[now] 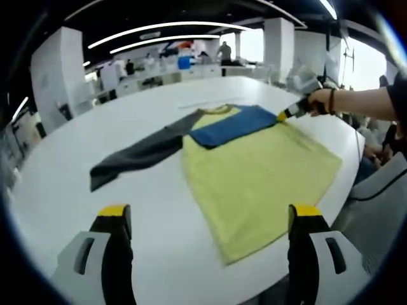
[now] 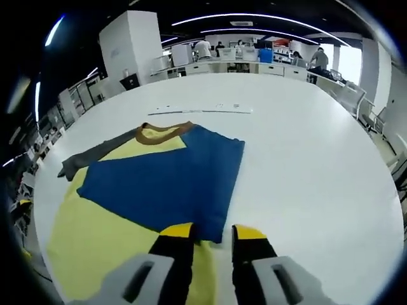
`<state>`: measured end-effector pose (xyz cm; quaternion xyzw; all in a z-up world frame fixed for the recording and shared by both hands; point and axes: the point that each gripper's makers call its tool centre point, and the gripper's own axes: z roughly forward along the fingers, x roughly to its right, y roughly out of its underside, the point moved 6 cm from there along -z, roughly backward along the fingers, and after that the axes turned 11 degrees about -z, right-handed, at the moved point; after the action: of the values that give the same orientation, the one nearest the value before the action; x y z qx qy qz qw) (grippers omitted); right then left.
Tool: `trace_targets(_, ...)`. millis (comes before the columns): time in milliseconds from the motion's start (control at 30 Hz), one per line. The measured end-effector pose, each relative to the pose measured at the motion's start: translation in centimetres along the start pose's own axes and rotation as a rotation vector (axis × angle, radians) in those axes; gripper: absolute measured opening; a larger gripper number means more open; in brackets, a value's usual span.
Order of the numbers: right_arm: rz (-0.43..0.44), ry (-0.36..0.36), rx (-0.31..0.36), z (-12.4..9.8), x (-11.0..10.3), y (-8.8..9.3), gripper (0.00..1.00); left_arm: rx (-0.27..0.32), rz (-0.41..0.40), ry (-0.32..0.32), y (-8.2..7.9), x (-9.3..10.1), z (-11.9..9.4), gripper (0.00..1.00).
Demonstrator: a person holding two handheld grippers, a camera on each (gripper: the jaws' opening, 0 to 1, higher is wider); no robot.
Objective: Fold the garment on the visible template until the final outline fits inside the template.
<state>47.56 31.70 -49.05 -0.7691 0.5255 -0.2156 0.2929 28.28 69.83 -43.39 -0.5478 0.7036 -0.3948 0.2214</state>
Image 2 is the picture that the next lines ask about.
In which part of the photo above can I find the yellow blue grey garment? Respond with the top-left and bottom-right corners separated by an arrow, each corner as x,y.
46,120 -> 246,302

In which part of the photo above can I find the row of white cabinets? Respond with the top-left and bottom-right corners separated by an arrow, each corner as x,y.
149,58 -> 309,79

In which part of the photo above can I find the white square pillar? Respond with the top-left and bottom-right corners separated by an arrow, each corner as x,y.
98,10 -> 165,86

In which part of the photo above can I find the white office chair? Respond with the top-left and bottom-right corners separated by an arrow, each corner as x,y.
341,81 -> 367,119
361,100 -> 388,134

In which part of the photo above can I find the long ceiling light strip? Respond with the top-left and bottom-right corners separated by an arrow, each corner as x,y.
200,27 -> 319,44
171,13 -> 347,45

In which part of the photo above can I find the black waste bin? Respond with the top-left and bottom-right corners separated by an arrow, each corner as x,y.
120,73 -> 141,92

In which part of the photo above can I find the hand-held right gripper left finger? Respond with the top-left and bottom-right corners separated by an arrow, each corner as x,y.
88,223 -> 197,305

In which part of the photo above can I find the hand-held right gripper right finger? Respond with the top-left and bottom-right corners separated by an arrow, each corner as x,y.
231,224 -> 325,305

